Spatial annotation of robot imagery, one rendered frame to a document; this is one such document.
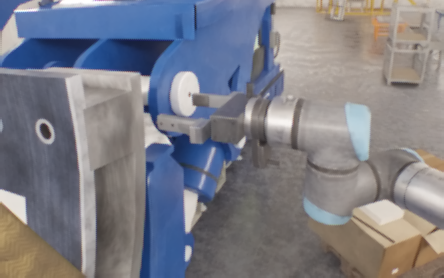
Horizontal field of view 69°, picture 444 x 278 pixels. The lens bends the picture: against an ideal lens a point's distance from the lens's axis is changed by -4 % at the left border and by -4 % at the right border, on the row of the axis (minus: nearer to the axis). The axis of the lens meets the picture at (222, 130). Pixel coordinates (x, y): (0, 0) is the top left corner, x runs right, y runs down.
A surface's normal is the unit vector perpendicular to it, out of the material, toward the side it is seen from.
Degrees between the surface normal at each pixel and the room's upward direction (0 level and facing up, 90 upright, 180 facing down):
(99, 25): 86
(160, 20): 86
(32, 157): 82
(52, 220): 75
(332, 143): 89
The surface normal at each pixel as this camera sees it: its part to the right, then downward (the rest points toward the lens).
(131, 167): -0.39, 0.14
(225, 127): -0.39, 0.39
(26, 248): 0.79, 0.09
